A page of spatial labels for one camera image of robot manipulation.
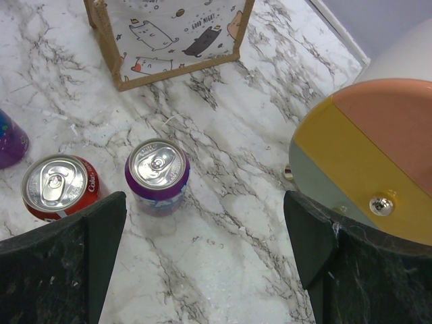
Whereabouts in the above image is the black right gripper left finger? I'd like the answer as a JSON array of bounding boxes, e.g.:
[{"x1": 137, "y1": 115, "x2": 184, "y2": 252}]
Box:
[{"x1": 1, "y1": 191, "x2": 126, "y2": 323}]

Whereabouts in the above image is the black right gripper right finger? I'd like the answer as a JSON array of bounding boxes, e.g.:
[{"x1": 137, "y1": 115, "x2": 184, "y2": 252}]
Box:
[{"x1": 283, "y1": 190, "x2": 431, "y2": 323}]

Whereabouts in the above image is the red Coke can front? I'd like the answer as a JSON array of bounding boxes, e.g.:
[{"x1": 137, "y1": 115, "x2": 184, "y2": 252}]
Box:
[{"x1": 21, "y1": 154, "x2": 109, "y2": 222}]

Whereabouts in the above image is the purple fanta can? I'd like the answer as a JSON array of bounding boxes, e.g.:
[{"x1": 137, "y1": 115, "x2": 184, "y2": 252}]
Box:
[
  {"x1": 0, "y1": 110, "x2": 29, "y2": 169},
  {"x1": 125, "y1": 138, "x2": 190, "y2": 216}
]

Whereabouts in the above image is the cream three-drawer round cabinet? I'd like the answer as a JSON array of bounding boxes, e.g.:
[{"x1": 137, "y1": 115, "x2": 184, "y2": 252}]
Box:
[{"x1": 281, "y1": 13, "x2": 432, "y2": 246}]

